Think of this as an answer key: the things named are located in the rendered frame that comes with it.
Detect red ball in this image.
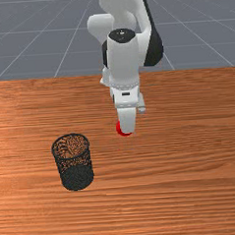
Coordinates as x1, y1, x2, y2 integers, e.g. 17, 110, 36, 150
115, 120, 134, 138

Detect dark mesh basket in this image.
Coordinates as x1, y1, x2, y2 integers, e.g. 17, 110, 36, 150
49, 132, 96, 194

